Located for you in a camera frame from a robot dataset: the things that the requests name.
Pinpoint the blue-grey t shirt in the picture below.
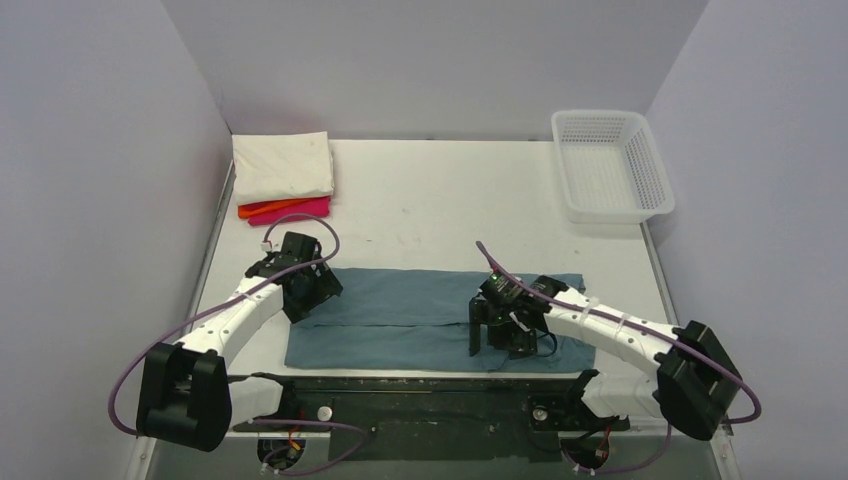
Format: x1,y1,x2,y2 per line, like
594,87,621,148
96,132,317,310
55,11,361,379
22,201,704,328
284,268,596,374

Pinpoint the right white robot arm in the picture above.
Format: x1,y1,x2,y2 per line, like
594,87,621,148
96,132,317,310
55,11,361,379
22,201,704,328
469,271,741,440

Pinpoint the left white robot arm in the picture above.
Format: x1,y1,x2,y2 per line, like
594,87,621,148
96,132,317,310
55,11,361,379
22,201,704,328
135,232,343,452

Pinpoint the folded pink t shirt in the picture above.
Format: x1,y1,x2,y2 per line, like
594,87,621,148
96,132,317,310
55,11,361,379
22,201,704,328
246,196,331,227

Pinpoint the folded orange t shirt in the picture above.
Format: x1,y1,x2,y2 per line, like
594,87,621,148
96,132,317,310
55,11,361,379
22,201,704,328
237,199,310,220

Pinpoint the folded cream t shirt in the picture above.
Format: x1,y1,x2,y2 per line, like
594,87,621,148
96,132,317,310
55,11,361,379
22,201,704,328
232,131,335,205

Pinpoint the white plastic basket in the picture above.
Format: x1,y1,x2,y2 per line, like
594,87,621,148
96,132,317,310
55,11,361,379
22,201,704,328
551,109,676,225

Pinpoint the aluminium mounting rail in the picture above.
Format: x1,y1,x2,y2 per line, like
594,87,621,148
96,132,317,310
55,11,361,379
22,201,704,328
135,387,735,440

